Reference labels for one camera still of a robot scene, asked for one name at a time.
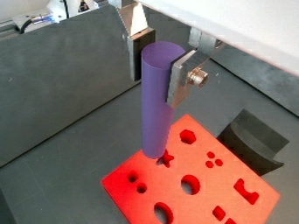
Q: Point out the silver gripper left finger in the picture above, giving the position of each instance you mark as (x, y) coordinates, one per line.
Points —
(140, 34)

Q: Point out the black foam block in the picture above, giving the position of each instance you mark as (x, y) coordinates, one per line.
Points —
(253, 142)

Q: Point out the purple cylinder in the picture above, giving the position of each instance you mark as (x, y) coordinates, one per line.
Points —
(157, 56)

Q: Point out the white robot base equipment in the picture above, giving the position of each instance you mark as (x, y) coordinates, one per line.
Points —
(26, 15)

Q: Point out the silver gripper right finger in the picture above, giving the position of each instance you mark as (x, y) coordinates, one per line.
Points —
(187, 67)

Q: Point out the red shape sorting board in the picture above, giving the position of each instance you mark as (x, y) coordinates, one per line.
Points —
(196, 185)

